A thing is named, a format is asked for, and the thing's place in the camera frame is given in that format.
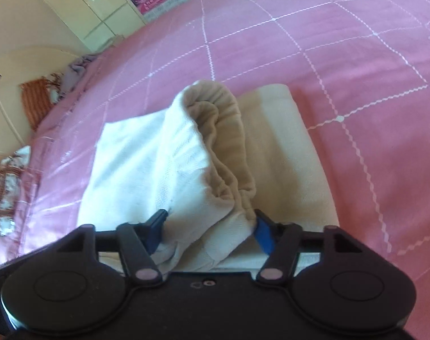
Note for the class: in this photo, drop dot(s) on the lilac crumpled cloth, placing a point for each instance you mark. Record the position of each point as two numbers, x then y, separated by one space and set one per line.
81 64

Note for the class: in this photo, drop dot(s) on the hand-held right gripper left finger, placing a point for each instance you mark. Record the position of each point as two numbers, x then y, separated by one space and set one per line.
158 224

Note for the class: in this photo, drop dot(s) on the cream glossy wardrobe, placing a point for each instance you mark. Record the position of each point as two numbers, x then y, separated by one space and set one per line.
87 7

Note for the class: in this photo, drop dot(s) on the cream wooden headboard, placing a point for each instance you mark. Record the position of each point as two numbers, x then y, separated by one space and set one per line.
9 74

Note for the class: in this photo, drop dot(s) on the orange striped pillow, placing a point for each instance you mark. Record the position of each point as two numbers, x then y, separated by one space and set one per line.
36 102

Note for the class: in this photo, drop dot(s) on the white pants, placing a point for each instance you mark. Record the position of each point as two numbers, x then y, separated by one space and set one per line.
147 156

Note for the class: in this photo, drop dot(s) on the white floral pillow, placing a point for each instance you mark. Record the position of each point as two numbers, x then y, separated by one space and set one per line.
56 85

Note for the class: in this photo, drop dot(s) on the white heart-patterned pillow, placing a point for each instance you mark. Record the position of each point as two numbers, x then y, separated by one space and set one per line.
4 191

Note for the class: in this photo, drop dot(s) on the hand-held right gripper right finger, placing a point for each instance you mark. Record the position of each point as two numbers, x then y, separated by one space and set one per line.
263 236

